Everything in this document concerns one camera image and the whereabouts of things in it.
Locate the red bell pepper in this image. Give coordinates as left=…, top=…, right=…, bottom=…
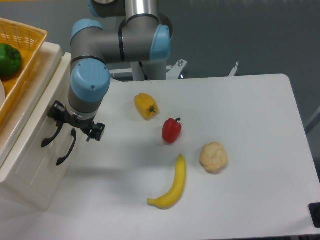
left=162, top=118, right=182, bottom=144

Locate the yellow banana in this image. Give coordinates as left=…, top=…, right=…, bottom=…
left=147, top=154, right=187, bottom=210

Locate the white drawer cabinet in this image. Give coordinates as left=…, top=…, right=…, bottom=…
left=0, top=42, right=74, bottom=210

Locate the green bell pepper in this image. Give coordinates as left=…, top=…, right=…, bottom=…
left=0, top=43, right=22, bottom=78

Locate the cream cauliflower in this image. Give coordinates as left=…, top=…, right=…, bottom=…
left=199, top=142, right=228, bottom=174

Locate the black corner device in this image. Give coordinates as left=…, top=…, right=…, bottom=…
left=308, top=202, right=320, bottom=229

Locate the black cable on pedestal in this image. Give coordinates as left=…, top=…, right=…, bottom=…
left=138, top=61, right=150, bottom=81

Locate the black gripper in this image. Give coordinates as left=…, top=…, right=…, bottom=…
left=47, top=100, right=105, bottom=142

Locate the yellow bell pepper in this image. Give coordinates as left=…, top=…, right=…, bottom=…
left=134, top=92, right=159, bottom=120

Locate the yellow woven basket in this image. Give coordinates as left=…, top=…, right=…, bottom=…
left=0, top=18, right=48, bottom=124

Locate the white plate in basket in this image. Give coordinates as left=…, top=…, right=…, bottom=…
left=0, top=80, right=6, bottom=108

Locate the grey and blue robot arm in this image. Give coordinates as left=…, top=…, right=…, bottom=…
left=48, top=0, right=173, bottom=141

